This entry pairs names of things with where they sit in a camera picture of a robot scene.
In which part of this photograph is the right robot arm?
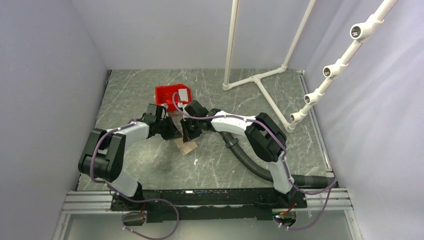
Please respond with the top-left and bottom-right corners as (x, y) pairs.
(180, 107), (295, 208)

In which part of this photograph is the tan leather card holder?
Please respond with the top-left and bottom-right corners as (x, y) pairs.
(173, 137), (199, 156)

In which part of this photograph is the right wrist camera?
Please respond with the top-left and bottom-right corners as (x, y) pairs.
(184, 100), (209, 118)

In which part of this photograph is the stack of white cards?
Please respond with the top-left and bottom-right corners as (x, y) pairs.
(178, 88), (192, 103)

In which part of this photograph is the red plastic bin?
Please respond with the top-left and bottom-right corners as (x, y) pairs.
(155, 83), (192, 112)

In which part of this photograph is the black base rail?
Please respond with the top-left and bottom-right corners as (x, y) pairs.
(110, 187), (307, 223)

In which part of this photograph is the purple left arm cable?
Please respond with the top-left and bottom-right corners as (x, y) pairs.
(89, 118), (180, 240)

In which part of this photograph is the white PVC pipe frame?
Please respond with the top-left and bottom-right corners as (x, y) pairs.
(211, 0), (396, 132)

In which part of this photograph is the black corrugated hose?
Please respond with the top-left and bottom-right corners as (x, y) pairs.
(221, 131), (337, 188)

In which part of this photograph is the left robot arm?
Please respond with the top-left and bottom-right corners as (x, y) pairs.
(78, 104), (182, 210)

